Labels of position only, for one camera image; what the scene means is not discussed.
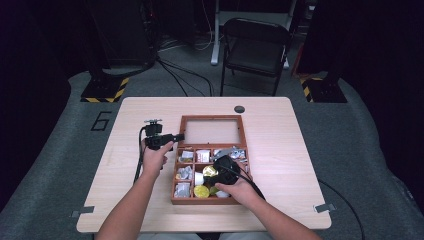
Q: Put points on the white small cup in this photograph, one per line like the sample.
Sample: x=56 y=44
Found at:
x=199 y=178

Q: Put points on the silver foil packets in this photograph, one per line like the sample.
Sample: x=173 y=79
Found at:
x=235 y=153

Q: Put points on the grey tape strip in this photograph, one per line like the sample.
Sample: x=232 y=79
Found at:
x=325 y=208
x=82 y=211

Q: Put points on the white red label packet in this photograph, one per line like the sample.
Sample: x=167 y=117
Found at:
x=202 y=155

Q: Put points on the yellow capsule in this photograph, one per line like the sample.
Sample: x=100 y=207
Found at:
x=201 y=191

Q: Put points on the black stand base striped tape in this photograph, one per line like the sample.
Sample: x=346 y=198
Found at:
x=321 y=90
x=105 y=90

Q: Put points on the white tea packet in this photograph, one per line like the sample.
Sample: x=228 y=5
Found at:
x=187 y=155

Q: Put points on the black table grommet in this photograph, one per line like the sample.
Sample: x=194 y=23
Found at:
x=239 y=109

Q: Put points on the black folding chair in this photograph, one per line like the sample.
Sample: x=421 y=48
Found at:
x=255 y=50

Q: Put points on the person's left hand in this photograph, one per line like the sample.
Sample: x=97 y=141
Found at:
x=154 y=161

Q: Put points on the person's right hand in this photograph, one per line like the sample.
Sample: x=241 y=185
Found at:
x=238 y=193

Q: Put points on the green capsule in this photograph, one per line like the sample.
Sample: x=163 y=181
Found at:
x=213 y=190

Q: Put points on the silver foil packet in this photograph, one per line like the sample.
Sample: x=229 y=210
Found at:
x=184 y=173
x=182 y=189

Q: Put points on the gold foil capsule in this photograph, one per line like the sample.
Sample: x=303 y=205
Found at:
x=210 y=171

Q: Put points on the brown wooden compartment box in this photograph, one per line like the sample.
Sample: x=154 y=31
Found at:
x=213 y=118

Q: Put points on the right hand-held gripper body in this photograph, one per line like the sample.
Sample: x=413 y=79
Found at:
x=225 y=171

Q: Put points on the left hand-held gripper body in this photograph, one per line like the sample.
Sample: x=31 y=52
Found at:
x=154 y=133

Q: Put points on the white capsule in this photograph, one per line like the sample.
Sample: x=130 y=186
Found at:
x=222 y=194

